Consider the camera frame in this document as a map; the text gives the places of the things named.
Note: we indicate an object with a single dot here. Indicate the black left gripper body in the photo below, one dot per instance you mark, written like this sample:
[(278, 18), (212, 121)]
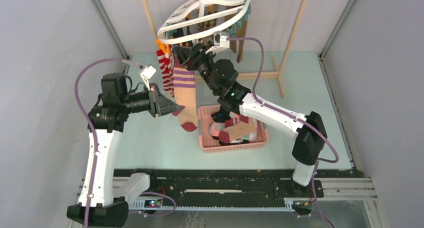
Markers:
[(136, 103)]

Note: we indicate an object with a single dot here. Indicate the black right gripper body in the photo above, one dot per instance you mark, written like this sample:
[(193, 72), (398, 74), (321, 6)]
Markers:
[(204, 63)]

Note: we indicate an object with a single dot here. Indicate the red white striped sock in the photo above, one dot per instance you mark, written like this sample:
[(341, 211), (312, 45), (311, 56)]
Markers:
[(166, 64)]

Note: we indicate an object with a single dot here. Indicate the black blue white sock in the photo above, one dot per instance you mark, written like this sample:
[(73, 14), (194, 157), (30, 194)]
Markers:
[(220, 116)]

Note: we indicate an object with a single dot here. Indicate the pink green patterned sock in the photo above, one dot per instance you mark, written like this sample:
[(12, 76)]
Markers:
[(235, 116)]

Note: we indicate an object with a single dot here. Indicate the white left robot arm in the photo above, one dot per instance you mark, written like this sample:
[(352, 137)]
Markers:
[(98, 205)]

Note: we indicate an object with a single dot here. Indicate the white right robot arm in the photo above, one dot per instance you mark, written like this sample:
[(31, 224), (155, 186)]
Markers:
[(307, 130)]

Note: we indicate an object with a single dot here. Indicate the white oval clip hanger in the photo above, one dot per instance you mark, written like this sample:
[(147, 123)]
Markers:
[(193, 12)]

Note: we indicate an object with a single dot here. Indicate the wooden hanger rack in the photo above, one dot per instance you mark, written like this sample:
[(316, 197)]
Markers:
[(279, 67)]

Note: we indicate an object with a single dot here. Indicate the brown argyle sock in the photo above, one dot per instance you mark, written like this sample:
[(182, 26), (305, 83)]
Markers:
[(206, 25)]

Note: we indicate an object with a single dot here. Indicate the pink plastic basket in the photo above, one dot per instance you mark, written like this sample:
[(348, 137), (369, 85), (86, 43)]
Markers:
[(210, 145)]

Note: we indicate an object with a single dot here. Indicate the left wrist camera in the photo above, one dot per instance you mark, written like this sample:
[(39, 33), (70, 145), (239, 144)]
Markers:
[(146, 73)]

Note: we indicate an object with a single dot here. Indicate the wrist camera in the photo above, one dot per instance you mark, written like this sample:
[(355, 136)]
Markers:
[(146, 73), (220, 43)]

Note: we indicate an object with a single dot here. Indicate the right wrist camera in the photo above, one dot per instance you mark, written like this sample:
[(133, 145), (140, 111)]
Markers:
[(220, 43)]

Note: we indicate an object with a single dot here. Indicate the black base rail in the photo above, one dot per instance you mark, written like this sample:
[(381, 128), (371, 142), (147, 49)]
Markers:
[(214, 188)]

